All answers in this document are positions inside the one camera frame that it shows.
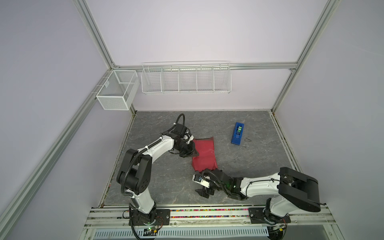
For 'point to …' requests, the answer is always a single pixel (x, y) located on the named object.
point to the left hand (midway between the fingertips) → (198, 155)
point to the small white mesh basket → (119, 90)
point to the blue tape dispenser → (237, 133)
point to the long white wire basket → (211, 77)
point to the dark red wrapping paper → (206, 159)
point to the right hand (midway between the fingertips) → (198, 181)
